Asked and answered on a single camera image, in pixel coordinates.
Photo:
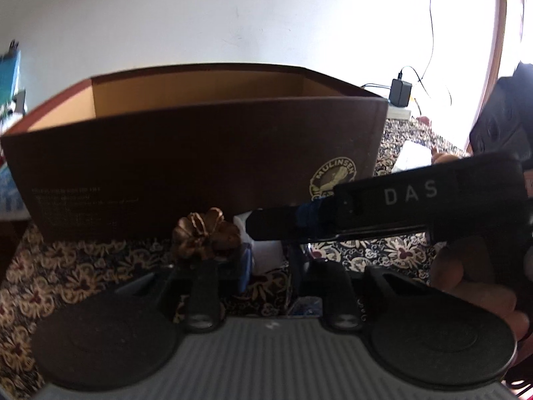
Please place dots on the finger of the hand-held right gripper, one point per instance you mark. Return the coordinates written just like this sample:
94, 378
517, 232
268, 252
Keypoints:
283, 223

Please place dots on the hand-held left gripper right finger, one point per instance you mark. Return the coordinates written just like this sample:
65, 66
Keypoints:
296, 275

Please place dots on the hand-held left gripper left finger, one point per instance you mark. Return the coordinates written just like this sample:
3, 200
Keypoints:
246, 268

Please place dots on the white plastic object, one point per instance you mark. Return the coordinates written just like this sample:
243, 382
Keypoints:
266, 256

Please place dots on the brown cardboard box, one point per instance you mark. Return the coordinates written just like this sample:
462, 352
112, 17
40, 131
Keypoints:
187, 154

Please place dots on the person's right hand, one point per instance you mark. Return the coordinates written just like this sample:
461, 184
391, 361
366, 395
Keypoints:
462, 271

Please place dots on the white paper sheet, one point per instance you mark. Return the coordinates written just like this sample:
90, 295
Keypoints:
412, 155

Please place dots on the white power strip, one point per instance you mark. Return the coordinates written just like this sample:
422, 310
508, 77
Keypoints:
399, 112

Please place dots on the black power adapter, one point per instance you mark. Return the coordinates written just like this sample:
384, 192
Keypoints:
400, 91

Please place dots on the blue box with black clips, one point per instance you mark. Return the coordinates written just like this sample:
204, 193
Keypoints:
9, 75

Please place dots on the wooden door frame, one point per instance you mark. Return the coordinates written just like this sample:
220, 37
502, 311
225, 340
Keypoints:
501, 41

